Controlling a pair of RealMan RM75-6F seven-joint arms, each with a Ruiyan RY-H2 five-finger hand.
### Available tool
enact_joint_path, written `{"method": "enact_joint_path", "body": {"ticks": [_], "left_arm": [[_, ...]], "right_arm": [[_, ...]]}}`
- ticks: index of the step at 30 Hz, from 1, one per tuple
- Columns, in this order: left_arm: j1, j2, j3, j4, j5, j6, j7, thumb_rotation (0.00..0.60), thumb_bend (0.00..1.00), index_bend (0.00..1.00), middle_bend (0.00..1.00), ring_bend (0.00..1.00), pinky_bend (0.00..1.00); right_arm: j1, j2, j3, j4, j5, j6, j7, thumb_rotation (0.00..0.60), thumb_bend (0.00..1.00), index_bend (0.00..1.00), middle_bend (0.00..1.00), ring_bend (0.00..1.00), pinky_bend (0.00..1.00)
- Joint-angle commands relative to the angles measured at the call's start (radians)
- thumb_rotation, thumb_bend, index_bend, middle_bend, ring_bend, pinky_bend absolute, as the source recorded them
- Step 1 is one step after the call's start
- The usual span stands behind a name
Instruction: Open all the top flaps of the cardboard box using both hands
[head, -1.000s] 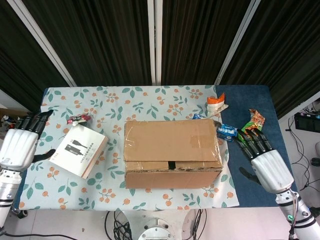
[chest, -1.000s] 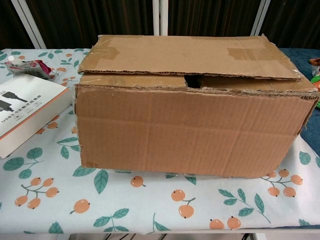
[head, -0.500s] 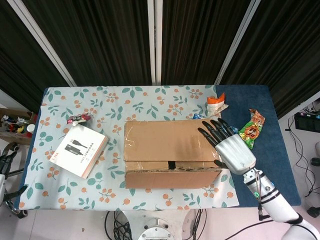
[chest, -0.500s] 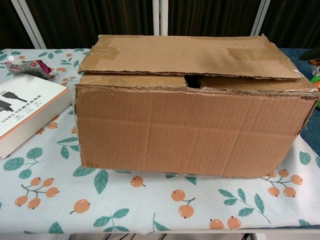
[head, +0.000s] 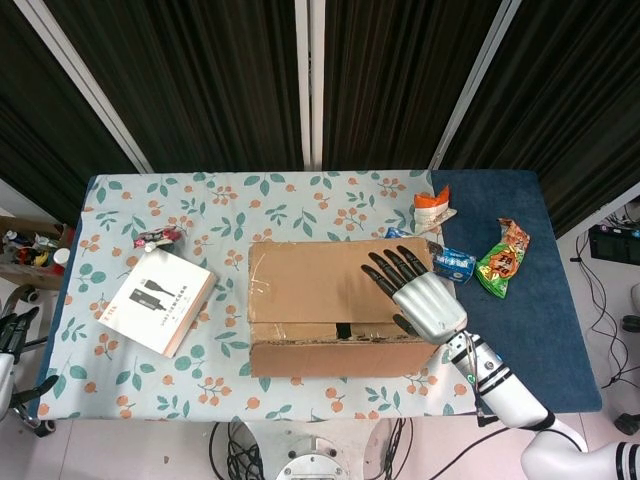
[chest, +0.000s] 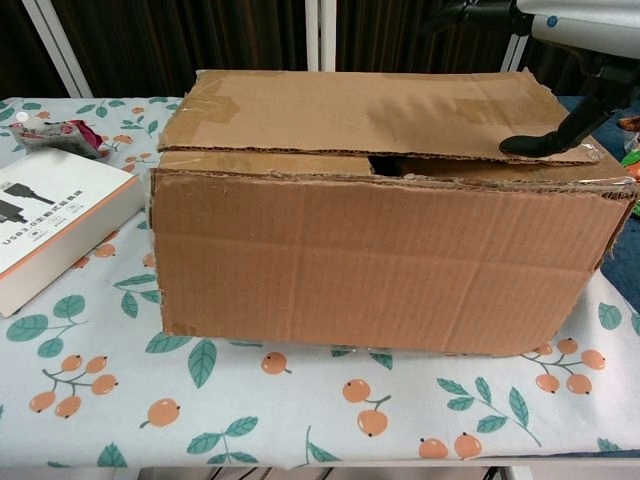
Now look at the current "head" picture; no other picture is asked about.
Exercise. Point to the small blue white wrapper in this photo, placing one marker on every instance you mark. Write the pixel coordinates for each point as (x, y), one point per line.
(400, 233)

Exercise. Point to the black electronic device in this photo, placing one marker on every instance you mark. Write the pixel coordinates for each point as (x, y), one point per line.
(612, 245)

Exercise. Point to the white upright partition post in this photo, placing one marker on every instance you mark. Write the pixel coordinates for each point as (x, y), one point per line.
(310, 85)

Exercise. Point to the white orange-edged product box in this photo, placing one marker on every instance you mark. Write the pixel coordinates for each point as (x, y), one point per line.
(155, 300)

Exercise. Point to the blue white snack pack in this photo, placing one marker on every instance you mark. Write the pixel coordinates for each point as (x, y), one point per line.
(454, 265)

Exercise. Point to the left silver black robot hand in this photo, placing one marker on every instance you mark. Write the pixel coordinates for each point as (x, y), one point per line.
(17, 327)

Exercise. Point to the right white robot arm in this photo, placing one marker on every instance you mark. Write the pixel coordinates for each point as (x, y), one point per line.
(505, 390)

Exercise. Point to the brown cardboard shipping box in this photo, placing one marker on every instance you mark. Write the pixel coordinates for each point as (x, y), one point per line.
(330, 270)

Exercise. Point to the green orange snack bag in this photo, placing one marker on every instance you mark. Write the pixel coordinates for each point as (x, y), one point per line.
(500, 265)

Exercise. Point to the black caster wheel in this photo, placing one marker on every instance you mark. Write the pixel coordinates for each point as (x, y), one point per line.
(632, 322)
(627, 424)

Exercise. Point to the orange white snack bag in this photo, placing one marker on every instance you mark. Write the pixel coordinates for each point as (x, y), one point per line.
(429, 207)

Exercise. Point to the white slanted partition post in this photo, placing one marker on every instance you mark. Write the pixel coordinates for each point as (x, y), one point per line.
(90, 90)
(475, 85)

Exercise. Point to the round silver robot base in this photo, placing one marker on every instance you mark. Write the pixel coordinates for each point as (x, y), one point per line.
(312, 460)

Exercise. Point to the cardboard box of clutter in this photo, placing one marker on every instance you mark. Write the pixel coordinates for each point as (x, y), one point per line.
(30, 255)

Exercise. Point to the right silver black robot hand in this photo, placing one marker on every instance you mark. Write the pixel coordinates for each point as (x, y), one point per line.
(430, 305)

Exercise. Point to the pink red snack pouch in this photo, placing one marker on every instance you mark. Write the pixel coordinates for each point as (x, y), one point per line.
(157, 237)

